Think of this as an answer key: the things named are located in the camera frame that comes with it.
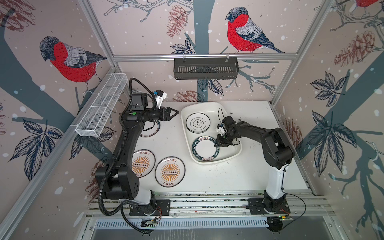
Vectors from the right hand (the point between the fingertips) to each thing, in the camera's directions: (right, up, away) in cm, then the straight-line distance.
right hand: (215, 146), depth 96 cm
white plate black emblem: (-11, +15, +11) cm, 22 cm away
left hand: (-25, +23, -20) cm, 39 cm away
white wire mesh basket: (-64, +18, -24) cm, 70 cm away
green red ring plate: (-34, +14, -29) cm, 47 cm away
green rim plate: (-8, -1, 0) cm, 8 cm away
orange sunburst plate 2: (-28, -13, -10) cm, 32 cm away
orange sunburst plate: (-46, -9, -6) cm, 47 cm away
